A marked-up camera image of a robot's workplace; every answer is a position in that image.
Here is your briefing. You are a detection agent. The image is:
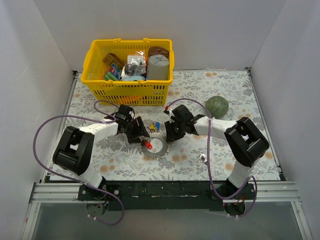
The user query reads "metal ring disc with keyrings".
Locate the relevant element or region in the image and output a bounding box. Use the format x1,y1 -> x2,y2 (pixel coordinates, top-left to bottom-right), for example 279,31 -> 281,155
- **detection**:
141,133 -> 170,159

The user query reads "yellow key tag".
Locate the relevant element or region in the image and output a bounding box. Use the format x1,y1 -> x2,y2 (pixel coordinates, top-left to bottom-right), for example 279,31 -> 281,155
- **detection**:
148,125 -> 157,133

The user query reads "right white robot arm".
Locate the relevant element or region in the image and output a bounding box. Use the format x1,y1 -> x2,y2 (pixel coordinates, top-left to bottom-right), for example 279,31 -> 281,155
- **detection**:
163,104 -> 270,200

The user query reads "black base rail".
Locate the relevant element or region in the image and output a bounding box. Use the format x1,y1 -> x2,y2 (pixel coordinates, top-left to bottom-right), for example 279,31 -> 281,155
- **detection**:
77,178 -> 258,212

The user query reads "brown cylinder roll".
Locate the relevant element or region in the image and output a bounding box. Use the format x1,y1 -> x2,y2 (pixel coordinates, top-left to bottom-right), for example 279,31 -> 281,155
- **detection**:
148,46 -> 170,59

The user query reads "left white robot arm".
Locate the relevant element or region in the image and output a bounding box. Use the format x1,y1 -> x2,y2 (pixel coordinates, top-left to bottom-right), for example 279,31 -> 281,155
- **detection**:
53,104 -> 150,200

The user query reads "green woven ball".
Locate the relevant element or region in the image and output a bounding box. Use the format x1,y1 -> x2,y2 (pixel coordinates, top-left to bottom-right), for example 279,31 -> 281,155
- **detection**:
205,95 -> 229,119

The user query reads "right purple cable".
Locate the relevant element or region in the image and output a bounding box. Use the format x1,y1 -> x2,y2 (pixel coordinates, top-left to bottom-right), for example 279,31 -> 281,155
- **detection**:
164,97 -> 258,219

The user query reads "green snack packet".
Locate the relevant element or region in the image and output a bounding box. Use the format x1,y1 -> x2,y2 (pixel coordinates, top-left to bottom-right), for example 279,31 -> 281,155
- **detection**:
102,63 -> 122,81

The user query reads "silver foil bag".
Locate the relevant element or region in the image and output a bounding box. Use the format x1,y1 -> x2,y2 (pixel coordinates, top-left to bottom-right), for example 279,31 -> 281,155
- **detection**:
121,50 -> 147,81

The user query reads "red key tag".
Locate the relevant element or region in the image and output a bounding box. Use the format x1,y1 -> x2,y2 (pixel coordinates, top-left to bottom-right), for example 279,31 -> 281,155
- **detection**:
144,141 -> 153,150

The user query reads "yellow plastic basket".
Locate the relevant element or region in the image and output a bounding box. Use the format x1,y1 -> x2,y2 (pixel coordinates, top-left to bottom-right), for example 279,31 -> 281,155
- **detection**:
81,38 -> 175,106

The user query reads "brown cardboard box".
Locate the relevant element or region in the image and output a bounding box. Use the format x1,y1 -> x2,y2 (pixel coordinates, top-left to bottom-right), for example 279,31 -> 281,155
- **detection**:
102,52 -> 124,68

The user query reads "blue key tag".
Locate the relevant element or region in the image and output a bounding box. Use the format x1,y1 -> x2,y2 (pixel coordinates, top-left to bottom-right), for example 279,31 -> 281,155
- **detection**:
155,122 -> 160,130

